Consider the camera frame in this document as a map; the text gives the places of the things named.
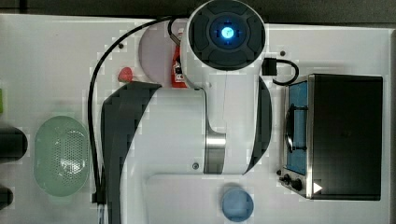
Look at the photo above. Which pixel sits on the red ketchup bottle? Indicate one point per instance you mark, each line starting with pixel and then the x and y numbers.
pixel 177 78

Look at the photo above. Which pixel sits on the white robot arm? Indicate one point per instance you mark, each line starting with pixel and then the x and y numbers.
pixel 219 124

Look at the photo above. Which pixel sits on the grey oval plate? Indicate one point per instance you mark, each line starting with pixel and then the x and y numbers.
pixel 156 50

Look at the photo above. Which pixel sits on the red strawberry toy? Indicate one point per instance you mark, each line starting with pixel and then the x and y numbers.
pixel 126 75

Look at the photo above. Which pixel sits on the blue bowl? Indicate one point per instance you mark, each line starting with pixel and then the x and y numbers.
pixel 237 205

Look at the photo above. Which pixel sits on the black toaster oven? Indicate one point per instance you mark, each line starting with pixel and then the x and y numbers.
pixel 333 137

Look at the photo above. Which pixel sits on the green perforated oval basket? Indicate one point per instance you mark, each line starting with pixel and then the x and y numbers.
pixel 62 163

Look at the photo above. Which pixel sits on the black cylinder cup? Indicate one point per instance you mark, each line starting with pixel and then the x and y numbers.
pixel 13 144
pixel 6 197

